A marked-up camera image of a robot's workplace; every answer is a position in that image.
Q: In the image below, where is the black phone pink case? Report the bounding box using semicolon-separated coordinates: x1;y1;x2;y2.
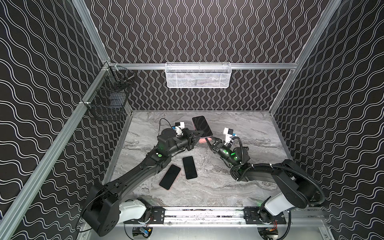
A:
159;165;181;190

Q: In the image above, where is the black wire basket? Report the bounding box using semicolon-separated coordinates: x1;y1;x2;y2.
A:
86;66;136;122

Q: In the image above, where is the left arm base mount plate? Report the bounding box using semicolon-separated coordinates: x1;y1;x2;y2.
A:
124;207;166;225

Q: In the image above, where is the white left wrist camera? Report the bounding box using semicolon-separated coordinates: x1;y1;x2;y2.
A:
172;122;185;136

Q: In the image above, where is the black corrugated cable conduit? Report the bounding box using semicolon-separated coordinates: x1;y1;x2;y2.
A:
251;163;326;208

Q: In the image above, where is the black phone middle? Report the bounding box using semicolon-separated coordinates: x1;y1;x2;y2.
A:
183;156;198;180

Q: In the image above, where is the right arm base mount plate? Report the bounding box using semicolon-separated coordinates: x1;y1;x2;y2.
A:
243;207;287;225

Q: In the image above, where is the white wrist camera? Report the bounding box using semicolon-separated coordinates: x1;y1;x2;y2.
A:
223;128;237;144
172;122;185;136

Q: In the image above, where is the aluminium front rail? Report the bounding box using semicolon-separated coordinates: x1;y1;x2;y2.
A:
85;206;326;227

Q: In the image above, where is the black smartphone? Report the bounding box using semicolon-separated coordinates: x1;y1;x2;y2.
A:
192;116;213;138

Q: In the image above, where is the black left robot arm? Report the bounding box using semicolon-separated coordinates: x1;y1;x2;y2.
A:
81;128;203;237

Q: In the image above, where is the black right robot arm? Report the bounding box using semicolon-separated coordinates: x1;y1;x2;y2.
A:
207;137;325;222

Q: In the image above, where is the white wire basket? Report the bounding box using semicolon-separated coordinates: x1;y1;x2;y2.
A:
165;62;232;89

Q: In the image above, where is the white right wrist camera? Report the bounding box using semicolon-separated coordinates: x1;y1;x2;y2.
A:
223;128;237;144

